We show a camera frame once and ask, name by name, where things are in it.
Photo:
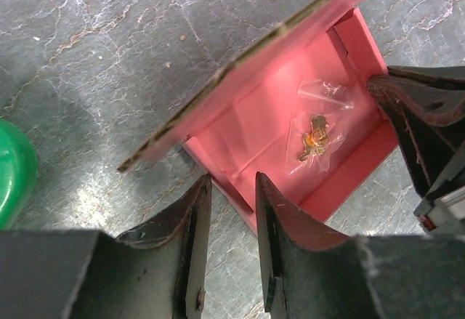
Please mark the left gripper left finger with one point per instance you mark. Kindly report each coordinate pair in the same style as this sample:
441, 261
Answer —
154, 270

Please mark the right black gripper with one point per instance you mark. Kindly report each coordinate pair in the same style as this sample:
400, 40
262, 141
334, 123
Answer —
429, 151

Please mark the small clear plastic bag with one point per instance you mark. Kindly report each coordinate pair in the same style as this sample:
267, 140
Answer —
316, 129

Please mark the pink paper box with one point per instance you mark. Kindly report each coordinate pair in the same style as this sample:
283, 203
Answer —
237, 124

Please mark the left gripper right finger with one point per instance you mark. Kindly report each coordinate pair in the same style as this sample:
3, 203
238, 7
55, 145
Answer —
310, 270

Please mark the green plastic basket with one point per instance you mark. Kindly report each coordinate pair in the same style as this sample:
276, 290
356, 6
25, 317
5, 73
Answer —
19, 171

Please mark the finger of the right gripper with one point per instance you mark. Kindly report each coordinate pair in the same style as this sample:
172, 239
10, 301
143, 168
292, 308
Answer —
432, 79

